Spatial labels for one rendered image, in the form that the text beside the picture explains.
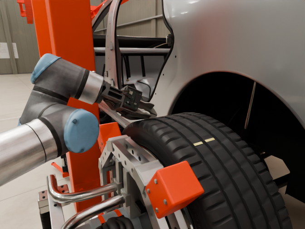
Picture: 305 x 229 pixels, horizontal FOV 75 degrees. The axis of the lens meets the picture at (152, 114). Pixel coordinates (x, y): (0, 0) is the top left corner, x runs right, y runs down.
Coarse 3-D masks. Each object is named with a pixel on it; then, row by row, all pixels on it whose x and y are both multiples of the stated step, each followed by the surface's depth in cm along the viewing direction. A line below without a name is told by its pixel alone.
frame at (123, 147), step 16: (112, 144) 60; (128, 144) 60; (112, 160) 78; (128, 160) 49; (144, 160) 51; (112, 176) 81; (144, 176) 44; (112, 192) 85; (144, 192) 44; (112, 208) 84; (160, 224) 40; (176, 224) 42
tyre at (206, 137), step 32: (128, 128) 69; (160, 128) 54; (192, 128) 55; (224, 128) 58; (160, 160) 53; (192, 160) 45; (224, 160) 47; (256, 160) 51; (224, 192) 42; (256, 192) 45; (224, 224) 39; (256, 224) 42; (288, 224) 46
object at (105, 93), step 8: (104, 80) 58; (104, 88) 57; (112, 88) 58; (128, 88) 58; (104, 96) 56; (112, 96) 58; (120, 96) 58; (128, 96) 57; (136, 96) 59; (112, 104) 63; (120, 104) 58; (128, 104) 58; (136, 104) 58; (120, 112) 63; (128, 112) 59
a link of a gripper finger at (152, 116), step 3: (135, 111) 63; (138, 111) 65; (141, 111) 66; (132, 114) 64; (135, 114) 65; (138, 114) 65; (141, 114) 64; (144, 114) 63; (147, 114) 62; (150, 114) 62; (153, 114) 68; (141, 117) 66; (144, 117) 66; (147, 117) 66; (150, 117) 67; (153, 117) 68
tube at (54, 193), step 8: (120, 168) 56; (48, 176) 61; (120, 176) 57; (48, 184) 57; (56, 184) 59; (112, 184) 57; (120, 184) 57; (48, 192) 55; (56, 192) 54; (80, 192) 54; (88, 192) 54; (96, 192) 55; (104, 192) 55; (120, 192) 57; (56, 200) 52; (64, 200) 52; (72, 200) 52; (80, 200) 53
